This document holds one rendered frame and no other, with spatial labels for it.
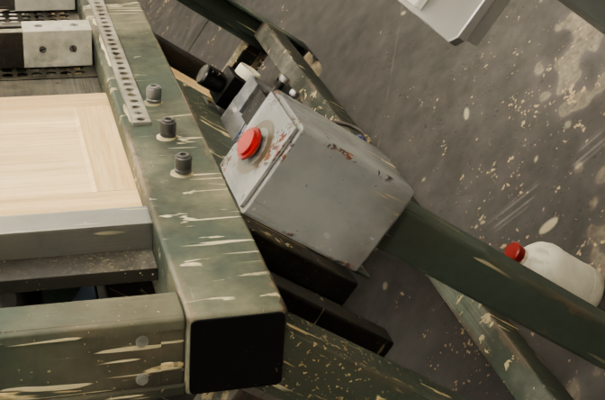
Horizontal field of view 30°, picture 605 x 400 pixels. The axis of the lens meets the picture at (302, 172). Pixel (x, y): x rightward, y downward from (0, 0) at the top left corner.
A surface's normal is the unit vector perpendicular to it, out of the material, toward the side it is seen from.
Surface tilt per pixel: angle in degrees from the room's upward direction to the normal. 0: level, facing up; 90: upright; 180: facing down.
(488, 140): 0
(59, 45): 90
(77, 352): 90
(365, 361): 90
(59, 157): 57
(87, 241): 90
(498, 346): 0
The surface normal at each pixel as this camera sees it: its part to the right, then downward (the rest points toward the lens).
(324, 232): 0.27, 0.43
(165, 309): 0.06, -0.90
